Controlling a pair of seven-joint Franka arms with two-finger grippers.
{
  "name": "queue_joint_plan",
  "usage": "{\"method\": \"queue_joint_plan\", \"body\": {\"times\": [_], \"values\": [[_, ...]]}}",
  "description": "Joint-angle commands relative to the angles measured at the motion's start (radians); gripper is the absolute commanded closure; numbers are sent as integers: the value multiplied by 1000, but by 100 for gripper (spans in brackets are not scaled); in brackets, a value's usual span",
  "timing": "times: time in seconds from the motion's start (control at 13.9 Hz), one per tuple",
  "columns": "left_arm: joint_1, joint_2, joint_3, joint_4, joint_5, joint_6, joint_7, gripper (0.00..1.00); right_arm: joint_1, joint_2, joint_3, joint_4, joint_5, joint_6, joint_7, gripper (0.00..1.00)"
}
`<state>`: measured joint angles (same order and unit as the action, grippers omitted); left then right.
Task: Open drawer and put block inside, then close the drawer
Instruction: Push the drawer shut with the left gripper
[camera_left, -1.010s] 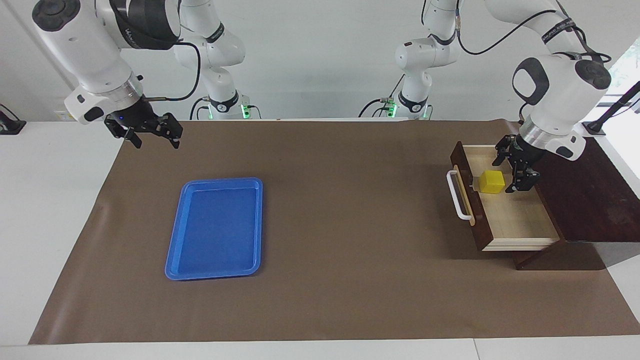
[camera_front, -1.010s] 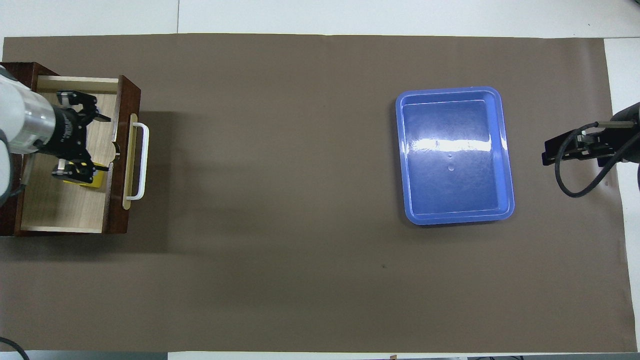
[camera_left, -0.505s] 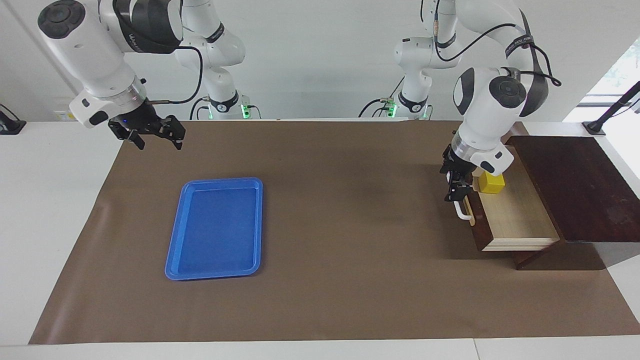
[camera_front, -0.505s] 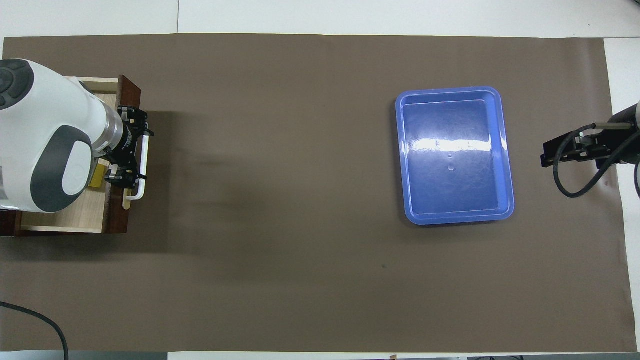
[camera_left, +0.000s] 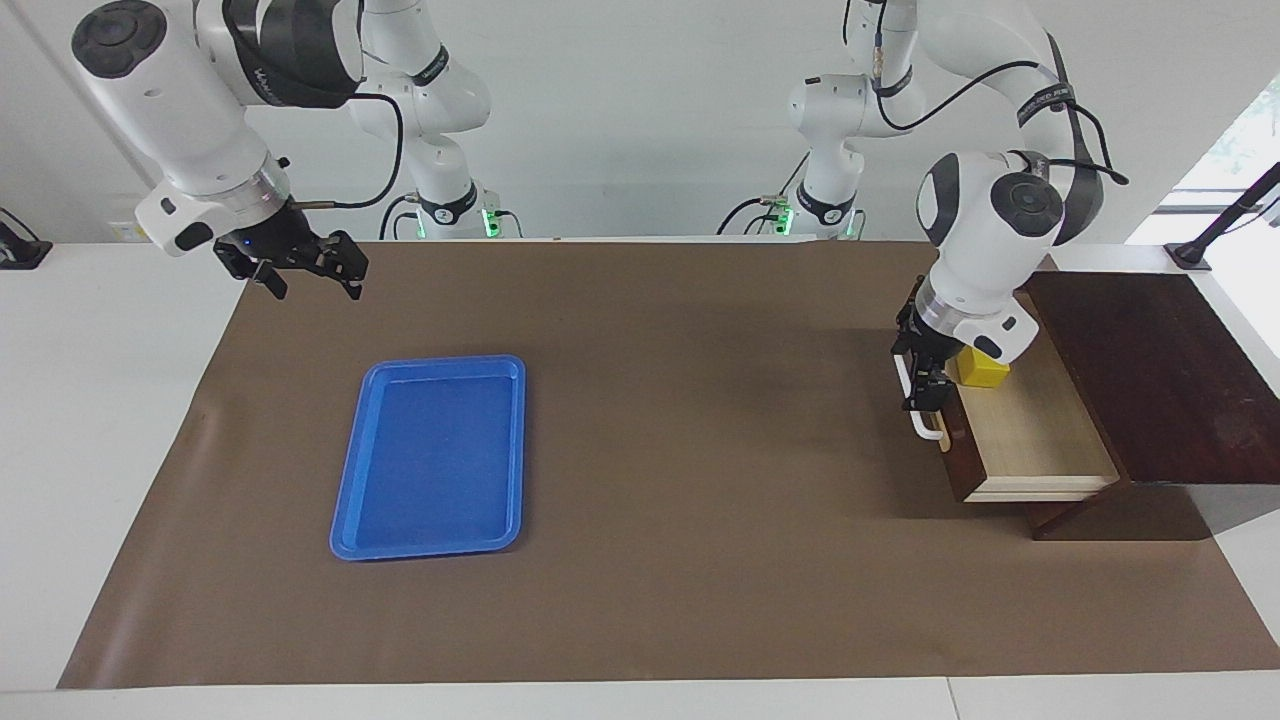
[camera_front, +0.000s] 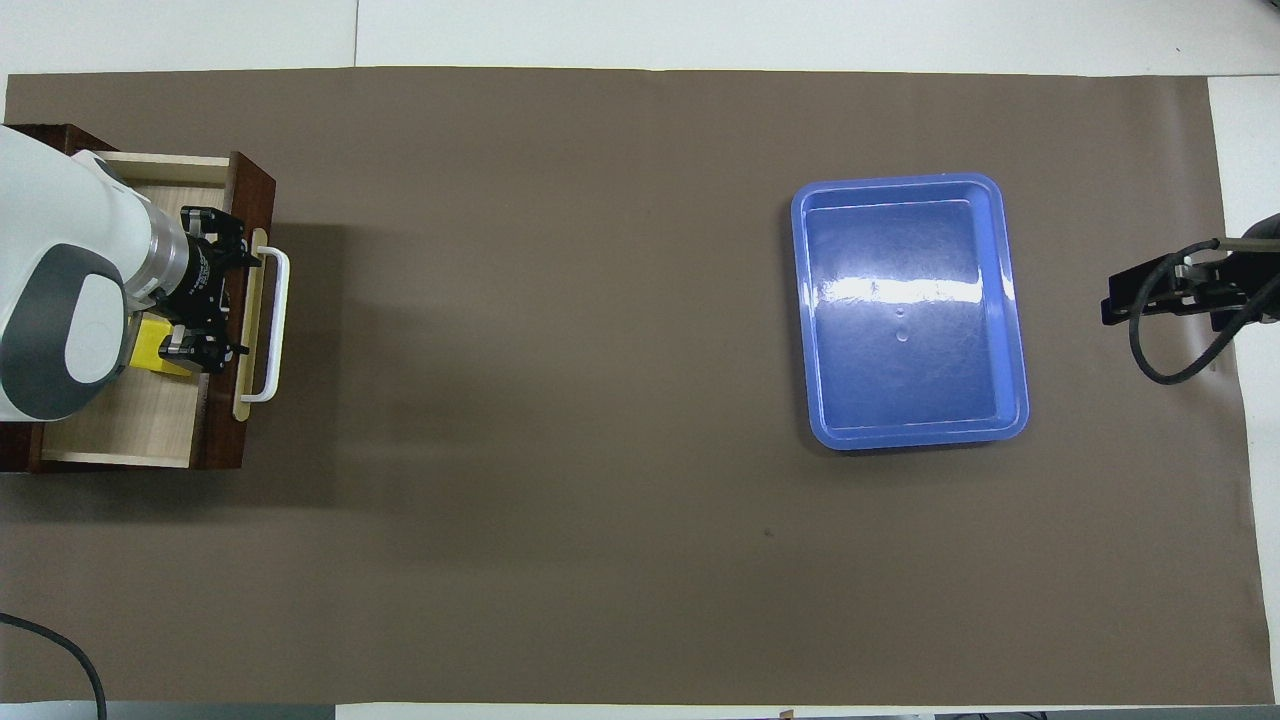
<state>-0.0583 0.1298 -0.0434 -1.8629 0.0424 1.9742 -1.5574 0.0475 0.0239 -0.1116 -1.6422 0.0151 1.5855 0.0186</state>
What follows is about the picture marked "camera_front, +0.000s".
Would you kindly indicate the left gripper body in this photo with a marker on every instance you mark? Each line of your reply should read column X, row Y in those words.
column 205, row 280

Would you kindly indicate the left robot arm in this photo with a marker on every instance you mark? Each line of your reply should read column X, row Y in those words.
column 60, row 200

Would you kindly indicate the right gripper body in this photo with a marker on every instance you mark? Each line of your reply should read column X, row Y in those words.
column 1262, row 290

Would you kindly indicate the blue plastic tray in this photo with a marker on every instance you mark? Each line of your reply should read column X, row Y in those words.
column 910, row 320

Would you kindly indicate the yellow block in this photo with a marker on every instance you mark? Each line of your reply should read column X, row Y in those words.
column 148, row 350

